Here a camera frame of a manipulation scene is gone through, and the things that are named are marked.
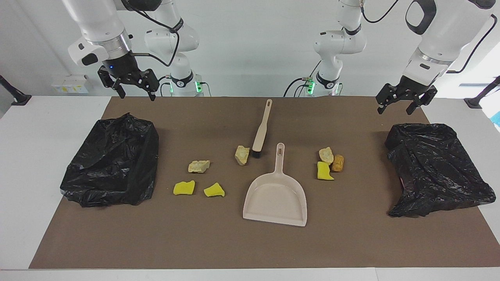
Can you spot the black bag lined bin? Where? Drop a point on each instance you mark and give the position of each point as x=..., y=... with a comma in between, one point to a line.
x=429, y=168
x=113, y=164

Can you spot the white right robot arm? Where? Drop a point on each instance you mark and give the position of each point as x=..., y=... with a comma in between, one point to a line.
x=97, y=19

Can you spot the white base box green light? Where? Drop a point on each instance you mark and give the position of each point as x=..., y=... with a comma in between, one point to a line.
x=199, y=86
x=311, y=86

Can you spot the blue object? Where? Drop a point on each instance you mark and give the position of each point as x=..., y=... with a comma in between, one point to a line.
x=497, y=119

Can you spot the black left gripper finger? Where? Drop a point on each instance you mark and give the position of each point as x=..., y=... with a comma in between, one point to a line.
x=381, y=108
x=413, y=107

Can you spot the pale beige stone chunk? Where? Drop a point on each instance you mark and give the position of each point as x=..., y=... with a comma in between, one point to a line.
x=199, y=166

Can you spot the beige plastic dustpan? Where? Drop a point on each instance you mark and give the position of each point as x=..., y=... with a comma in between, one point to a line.
x=275, y=199

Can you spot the black camera stand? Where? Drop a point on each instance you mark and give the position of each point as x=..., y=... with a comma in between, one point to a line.
x=478, y=99
x=17, y=97

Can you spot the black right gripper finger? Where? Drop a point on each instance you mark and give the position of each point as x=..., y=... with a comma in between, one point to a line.
x=151, y=93
x=120, y=90

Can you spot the brown table mat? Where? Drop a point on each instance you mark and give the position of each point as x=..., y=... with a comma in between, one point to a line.
x=234, y=242

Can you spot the pale bread-like chunk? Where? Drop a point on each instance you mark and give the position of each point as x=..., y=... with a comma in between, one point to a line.
x=326, y=155

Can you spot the yellow sponge piece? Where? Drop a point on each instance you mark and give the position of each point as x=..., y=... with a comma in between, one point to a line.
x=324, y=171
x=214, y=190
x=184, y=188

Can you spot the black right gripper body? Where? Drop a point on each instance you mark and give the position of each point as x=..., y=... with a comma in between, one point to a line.
x=125, y=70

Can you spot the beige brush black bristles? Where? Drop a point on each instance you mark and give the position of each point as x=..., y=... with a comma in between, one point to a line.
x=261, y=132

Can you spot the tan beige stone chunk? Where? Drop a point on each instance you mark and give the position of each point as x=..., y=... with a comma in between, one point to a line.
x=242, y=155

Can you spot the orange-brown sponge chunk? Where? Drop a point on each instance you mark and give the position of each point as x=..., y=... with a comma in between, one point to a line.
x=338, y=164

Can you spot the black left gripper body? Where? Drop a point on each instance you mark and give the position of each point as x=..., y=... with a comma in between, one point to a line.
x=406, y=90

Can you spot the white wall socket box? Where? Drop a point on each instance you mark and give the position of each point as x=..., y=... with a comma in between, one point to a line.
x=70, y=84

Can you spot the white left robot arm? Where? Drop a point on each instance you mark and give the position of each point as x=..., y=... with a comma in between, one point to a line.
x=449, y=31

